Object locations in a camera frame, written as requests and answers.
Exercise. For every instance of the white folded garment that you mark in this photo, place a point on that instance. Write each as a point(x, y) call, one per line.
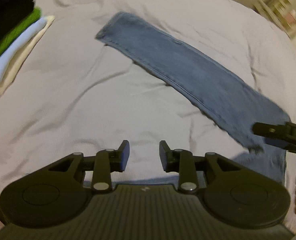
point(21, 55)

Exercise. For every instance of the blue denim jeans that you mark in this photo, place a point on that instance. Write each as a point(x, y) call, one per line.
point(216, 91)

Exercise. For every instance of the light blue folded garment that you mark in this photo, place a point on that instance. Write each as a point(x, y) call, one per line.
point(19, 42)

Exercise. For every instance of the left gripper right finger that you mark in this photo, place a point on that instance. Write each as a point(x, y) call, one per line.
point(169, 158)

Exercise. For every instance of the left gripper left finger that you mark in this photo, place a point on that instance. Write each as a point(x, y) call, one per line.
point(118, 158)

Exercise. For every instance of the green folded garment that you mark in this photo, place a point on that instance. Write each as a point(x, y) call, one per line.
point(15, 32)

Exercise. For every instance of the white bed duvet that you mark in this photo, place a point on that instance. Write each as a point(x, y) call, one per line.
point(74, 94)

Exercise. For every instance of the cluttered bedside shelf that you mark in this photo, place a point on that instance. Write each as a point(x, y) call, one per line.
point(281, 13)

